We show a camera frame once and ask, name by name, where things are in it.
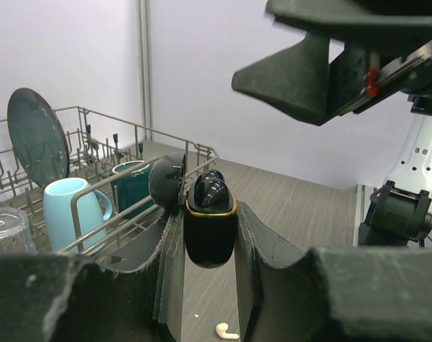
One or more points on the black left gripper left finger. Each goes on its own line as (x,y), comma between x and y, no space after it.
(133,294)

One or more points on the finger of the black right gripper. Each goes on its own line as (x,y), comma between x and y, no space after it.
(294,80)

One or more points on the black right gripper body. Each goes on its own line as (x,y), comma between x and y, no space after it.
(388,48)

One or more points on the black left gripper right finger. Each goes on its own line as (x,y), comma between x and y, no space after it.
(329,294)

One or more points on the black earbud charging case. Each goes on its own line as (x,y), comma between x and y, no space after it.
(209,234)

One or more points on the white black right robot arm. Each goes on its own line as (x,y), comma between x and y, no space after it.
(399,210)

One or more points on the pink white earbud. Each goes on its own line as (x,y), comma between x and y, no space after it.
(222,332)

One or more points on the dark green mug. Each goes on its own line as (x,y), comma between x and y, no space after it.
(132,188)

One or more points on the clear drinking glass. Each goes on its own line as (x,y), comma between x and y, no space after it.
(15,235)

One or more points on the dark green plate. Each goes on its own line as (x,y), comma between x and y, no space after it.
(37,137)

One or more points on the metal wire dish rack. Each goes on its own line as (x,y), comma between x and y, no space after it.
(97,143)

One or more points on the aluminium frame rail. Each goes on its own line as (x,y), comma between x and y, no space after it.
(143,25)

